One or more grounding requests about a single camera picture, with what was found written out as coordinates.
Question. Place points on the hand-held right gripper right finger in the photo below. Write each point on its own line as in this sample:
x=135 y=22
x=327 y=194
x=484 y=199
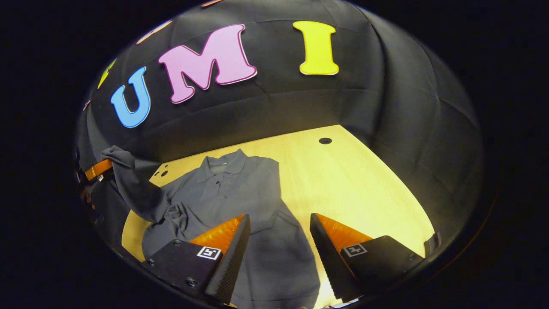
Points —
x=328 y=257

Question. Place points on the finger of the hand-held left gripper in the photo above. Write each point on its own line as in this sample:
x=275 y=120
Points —
x=98 y=169

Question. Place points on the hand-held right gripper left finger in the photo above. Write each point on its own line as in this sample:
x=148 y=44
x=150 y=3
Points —
x=231 y=257

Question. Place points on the grey polo shirt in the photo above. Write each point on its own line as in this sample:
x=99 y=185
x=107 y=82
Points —
x=231 y=193

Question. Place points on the black backdrop cloth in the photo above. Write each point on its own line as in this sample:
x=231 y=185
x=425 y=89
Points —
x=343 y=98

